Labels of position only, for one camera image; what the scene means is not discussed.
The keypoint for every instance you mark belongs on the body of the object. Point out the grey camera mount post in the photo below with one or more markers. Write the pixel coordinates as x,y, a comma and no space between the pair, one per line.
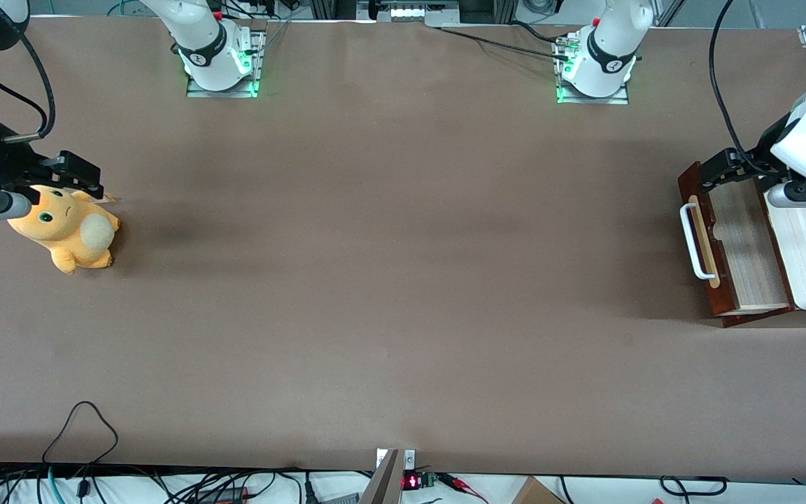
382,483

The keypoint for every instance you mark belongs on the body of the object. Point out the red LED circuit module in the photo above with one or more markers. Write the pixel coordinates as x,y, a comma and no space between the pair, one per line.
417,481

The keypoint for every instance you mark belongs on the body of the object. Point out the dark brown wooden drawer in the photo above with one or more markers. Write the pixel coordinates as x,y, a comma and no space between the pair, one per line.
753,245

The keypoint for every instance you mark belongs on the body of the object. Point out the white power strip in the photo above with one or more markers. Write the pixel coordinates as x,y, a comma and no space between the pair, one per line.
417,10

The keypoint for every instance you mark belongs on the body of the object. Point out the orange plush toy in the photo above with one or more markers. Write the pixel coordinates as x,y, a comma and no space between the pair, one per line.
67,234

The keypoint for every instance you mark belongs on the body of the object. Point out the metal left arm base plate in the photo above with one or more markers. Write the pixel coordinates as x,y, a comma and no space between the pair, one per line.
592,100

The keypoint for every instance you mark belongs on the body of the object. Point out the black power adapter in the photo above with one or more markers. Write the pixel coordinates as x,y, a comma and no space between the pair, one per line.
224,495

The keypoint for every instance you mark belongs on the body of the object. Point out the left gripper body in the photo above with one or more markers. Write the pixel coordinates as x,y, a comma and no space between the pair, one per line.
767,148

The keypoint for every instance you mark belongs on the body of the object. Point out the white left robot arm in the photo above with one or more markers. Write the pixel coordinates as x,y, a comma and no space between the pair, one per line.
609,42

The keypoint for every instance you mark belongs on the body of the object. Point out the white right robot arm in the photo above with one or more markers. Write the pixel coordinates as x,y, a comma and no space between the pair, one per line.
200,42

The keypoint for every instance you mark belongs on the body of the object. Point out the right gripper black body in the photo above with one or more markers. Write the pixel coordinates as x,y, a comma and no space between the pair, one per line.
3,166

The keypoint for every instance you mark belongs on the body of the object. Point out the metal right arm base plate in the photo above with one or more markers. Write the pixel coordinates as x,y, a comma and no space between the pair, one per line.
221,93

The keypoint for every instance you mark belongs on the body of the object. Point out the red clip leads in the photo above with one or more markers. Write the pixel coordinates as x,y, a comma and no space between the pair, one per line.
462,485

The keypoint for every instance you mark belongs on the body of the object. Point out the brown cardboard piece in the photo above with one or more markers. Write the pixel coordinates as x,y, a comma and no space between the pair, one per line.
536,493

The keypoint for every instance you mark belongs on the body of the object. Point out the silver metal bracket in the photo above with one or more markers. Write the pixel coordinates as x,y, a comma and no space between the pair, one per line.
410,458

